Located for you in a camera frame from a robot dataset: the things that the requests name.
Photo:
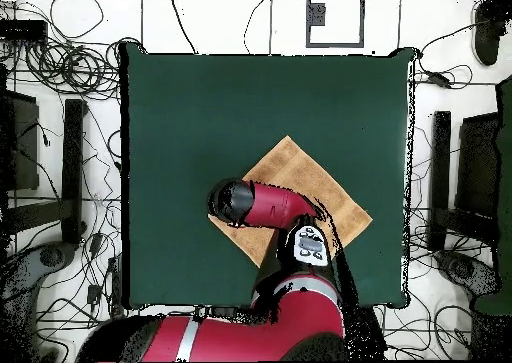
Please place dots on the black stand base bar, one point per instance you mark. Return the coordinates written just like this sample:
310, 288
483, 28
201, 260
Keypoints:
72, 159
440, 171

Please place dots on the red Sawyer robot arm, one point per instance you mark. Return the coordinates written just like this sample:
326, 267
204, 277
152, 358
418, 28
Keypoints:
276, 209

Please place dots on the dark square box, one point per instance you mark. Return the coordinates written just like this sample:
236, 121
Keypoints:
476, 167
24, 147

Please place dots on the small black power adapter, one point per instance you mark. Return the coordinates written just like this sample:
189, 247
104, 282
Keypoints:
94, 294
96, 243

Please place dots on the long black power adapter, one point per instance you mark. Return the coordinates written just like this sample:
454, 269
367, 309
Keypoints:
439, 79

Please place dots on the black power strip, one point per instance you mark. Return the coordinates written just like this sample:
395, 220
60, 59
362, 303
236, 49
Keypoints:
116, 287

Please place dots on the black flat box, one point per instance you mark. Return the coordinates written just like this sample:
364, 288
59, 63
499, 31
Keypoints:
24, 29

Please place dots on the tan terry towel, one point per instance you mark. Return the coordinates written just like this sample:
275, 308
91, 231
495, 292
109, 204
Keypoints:
312, 179

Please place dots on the person's foot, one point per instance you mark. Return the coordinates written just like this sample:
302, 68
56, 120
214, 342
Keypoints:
488, 39

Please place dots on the grey leg with round knob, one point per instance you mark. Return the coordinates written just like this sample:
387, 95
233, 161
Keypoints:
51, 256
462, 267

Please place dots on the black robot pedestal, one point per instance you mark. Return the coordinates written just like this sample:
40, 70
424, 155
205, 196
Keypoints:
224, 312

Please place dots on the dark green table cloth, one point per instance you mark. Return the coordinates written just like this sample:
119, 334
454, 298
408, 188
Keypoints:
180, 99

